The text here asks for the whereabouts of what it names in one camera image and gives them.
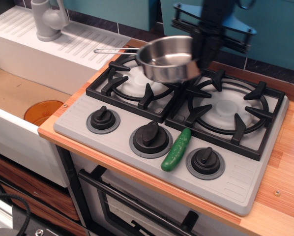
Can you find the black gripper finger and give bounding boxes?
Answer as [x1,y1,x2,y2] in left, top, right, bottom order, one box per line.
[191,29,205,61]
[200,36,223,71]

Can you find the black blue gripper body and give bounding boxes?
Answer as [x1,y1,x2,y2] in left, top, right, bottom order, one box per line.
[172,0,257,54]

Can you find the stainless steel saucepan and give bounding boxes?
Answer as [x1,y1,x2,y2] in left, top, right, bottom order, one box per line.
[93,35,201,84]

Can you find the green toy pickle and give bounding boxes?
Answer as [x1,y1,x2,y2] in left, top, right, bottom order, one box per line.
[161,128,191,172]

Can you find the black middle stove knob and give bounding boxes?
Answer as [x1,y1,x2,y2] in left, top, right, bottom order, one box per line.
[129,121,173,159]

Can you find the black stove knob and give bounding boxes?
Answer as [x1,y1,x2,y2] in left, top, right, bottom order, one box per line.
[186,147,226,180]
[129,121,173,159]
[86,106,120,135]

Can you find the grey toy stove top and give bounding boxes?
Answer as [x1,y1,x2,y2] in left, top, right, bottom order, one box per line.
[53,46,290,217]

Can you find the black right stove knob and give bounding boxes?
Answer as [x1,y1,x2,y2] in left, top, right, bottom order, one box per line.
[186,147,226,180]

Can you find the black left stove knob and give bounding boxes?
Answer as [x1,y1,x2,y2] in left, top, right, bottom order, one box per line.
[86,106,120,135]

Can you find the black right burner grate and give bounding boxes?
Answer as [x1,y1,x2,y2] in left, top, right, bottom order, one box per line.
[165,70,289,161]

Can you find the black burner grate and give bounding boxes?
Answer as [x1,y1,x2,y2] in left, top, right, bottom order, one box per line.
[86,55,190,123]
[165,70,289,161]

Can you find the white left burner disc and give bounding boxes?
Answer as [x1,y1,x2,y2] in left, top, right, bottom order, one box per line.
[116,66,168,97]

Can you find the black left burner grate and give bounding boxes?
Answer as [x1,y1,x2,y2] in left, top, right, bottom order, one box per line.
[86,55,190,123]

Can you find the grey toy faucet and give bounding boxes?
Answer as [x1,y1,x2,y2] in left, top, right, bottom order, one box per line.
[31,0,69,42]

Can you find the white toy sink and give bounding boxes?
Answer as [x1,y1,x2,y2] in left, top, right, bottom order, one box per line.
[0,6,129,187]

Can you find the orange plastic plate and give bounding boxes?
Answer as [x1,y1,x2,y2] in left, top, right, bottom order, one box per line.
[24,100,63,126]

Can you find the wood grain drawer front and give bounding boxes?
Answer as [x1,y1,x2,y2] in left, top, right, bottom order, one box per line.
[0,155,86,236]

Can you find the oven door with black handle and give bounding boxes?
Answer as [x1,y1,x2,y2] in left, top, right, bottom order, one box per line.
[78,166,243,236]

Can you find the black braided cable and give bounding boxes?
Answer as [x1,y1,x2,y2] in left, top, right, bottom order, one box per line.
[0,193,31,236]

